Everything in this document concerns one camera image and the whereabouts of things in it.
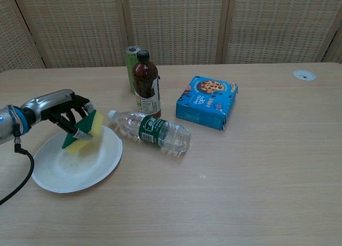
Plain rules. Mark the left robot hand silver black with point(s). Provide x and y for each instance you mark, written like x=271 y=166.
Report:
x=50 y=103

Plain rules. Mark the green and yellow sponge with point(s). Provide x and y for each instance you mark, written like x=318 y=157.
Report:
x=94 y=122

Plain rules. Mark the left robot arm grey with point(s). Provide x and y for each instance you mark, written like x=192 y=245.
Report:
x=8 y=123

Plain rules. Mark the white round plate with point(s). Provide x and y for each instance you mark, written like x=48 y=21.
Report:
x=80 y=174

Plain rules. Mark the green drink can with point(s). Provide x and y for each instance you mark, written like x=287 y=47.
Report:
x=130 y=70

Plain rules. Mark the brown bottle black cap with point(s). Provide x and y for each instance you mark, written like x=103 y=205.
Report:
x=145 y=80

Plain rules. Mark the clear water bottle green label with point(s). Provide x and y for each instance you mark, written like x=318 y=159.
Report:
x=152 y=128

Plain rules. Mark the woven bamboo folding screen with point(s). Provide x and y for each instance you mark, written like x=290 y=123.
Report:
x=173 y=24

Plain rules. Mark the blue cookie box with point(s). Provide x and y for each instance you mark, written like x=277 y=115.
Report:
x=203 y=102

